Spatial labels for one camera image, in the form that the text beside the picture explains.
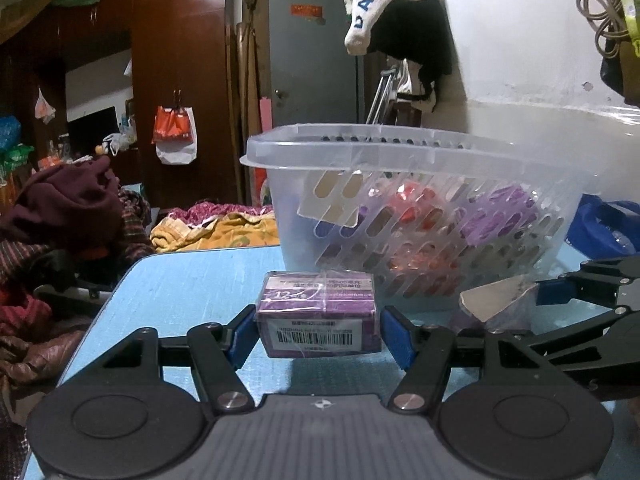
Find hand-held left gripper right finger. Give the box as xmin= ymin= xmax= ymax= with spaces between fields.
xmin=381 ymin=307 xmax=551 ymax=414

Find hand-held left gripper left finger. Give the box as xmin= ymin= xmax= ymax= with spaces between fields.
xmin=102 ymin=304 xmax=258 ymax=414

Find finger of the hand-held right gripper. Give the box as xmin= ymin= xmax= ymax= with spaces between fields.
xmin=457 ymin=306 xmax=640 ymax=403
xmin=536 ymin=257 xmax=640 ymax=311

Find beige cardboard packet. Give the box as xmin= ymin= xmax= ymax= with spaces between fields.
xmin=457 ymin=276 xmax=540 ymax=325

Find purple box barcode label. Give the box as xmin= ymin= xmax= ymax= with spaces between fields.
xmin=255 ymin=271 xmax=383 ymax=359

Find white plastic laundry basket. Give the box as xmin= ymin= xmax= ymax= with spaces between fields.
xmin=240 ymin=122 xmax=608 ymax=311

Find red packet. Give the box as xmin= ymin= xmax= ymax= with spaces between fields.
xmin=385 ymin=182 xmax=451 ymax=241

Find small brown cardboard box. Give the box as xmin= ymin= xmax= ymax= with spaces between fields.
xmin=297 ymin=170 xmax=363 ymax=228

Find blue printed tote bag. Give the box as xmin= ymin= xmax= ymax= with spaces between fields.
xmin=565 ymin=194 xmax=640 ymax=261

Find yellow floral blanket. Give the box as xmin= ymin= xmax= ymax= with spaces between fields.
xmin=150 ymin=212 xmax=281 ymax=253

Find magenta patterned blanket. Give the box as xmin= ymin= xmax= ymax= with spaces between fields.
xmin=165 ymin=201 xmax=276 ymax=221

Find plaid cloth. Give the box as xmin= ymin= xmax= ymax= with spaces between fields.
xmin=117 ymin=187 xmax=156 ymax=261

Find orange and white plastic bag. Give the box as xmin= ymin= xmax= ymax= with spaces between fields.
xmin=152 ymin=105 xmax=197 ymax=166

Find brown jacket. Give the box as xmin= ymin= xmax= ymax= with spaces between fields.
xmin=0 ymin=330 xmax=96 ymax=386

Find maroon cloth pile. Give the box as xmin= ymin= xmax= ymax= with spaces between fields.
xmin=0 ymin=157 xmax=126 ymax=261

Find olive hanging bag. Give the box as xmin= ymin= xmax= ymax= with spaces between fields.
xmin=600 ymin=35 xmax=640 ymax=106

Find white knotted plastic bag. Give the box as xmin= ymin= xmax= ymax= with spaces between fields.
xmin=95 ymin=132 xmax=136 ymax=157

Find metal crutches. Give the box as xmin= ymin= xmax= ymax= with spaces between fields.
xmin=365 ymin=57 xmax=416 ymax=126

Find grey door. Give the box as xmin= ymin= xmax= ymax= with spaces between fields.
xmin=267 ymin=0 xmax=366 ymax=131

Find black hanging garment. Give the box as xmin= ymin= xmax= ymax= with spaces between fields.
xmin=370 ymin=0 xmax=453 ymax=113

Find small green plastic bag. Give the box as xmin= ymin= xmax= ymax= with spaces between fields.
xmin=0 ymin=145 xmax=36 ymax=181

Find small pink plastic bag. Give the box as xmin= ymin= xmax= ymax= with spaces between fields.
xmin=34 ymin=87 xmax=57 ymax=125

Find brown wooden wardrobe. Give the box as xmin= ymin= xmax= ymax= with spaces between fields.
xmin=0 ymin=0 xmax=246 ymax=206

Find blue plastic bag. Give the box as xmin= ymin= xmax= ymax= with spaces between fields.
xmin=0 ymin=115 xmax=21 ymax=151

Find red door sign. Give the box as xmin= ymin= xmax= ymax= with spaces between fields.
xmin=291 ymin=2 xmax=325 ymax=21

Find coiled grey rope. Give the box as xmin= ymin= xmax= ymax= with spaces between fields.
xmin=575 ymin=0 xmax=640 ymax=56

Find yellow green strap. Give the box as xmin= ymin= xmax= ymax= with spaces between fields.
xmin=615 ymin=0 xmax=640 ymax=56

